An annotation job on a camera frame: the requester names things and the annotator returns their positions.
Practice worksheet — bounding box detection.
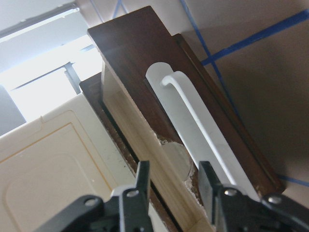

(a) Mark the dark wooden drawer front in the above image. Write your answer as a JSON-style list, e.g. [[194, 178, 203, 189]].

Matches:
[[81, 6, 284, 232]]

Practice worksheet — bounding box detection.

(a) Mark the cream plastic cabinet body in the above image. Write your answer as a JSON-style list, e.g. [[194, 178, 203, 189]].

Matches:
[[0, 92, 155, 232]]

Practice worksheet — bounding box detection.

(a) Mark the white plastic drawer handle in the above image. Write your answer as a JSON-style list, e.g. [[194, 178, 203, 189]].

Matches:
[[146, 62, 260, 201]]

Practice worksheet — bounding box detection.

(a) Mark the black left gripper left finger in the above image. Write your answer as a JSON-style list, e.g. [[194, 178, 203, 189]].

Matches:
[[134, 161, 151, 232]]

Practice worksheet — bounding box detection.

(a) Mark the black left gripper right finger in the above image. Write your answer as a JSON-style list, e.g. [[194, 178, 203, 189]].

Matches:
[[198, 161, 222, 225]]

